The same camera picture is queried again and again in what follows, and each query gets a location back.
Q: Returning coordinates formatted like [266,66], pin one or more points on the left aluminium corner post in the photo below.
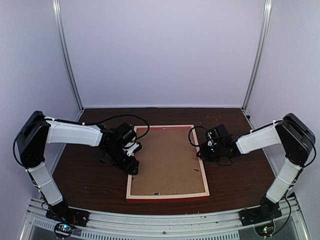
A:
[65,53]

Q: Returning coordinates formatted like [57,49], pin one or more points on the right circuit board with leds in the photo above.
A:
[264,230]

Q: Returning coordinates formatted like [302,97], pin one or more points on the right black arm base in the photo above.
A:
[266,211]

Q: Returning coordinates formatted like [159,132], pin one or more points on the circuit board with leds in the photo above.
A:
[63,230]
[264,230]

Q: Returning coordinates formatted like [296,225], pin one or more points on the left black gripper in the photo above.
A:
[129,166]

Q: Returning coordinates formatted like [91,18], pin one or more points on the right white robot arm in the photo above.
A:
[288,135]

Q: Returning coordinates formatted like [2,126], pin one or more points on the brown cardboard backing board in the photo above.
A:
[167,162]

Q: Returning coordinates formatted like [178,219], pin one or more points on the left circuit board with leds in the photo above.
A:
[63,230]

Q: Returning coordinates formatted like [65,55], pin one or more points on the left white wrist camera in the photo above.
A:
[131,148]

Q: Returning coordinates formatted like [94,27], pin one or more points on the front aluminium rail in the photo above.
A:
[223,225]

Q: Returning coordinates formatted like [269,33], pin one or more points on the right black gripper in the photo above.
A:
[203,155]

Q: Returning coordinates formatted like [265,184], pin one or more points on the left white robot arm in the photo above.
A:
[40,133]

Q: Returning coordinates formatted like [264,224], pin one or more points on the red wooden picture frame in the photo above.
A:
[165,196]

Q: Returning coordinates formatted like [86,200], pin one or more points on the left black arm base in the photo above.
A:
[61,212]

